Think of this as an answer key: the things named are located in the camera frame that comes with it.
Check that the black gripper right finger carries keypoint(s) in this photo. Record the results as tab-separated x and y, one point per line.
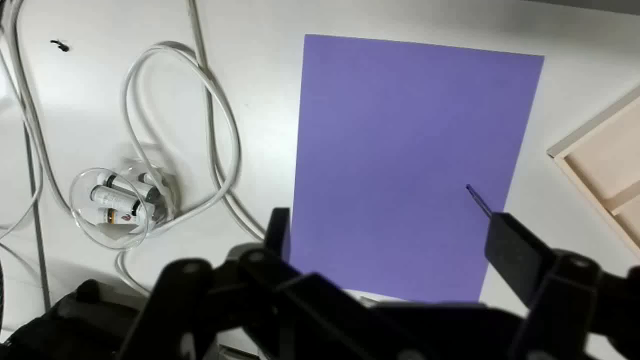
516	251

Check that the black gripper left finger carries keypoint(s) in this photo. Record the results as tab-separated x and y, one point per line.
281	232

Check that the white plug adapter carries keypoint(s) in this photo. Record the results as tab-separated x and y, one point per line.
123	199

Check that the tiny black screw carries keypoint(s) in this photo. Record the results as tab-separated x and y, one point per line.
60	45

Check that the purple paper sheet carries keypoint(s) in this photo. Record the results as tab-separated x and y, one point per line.
407	166

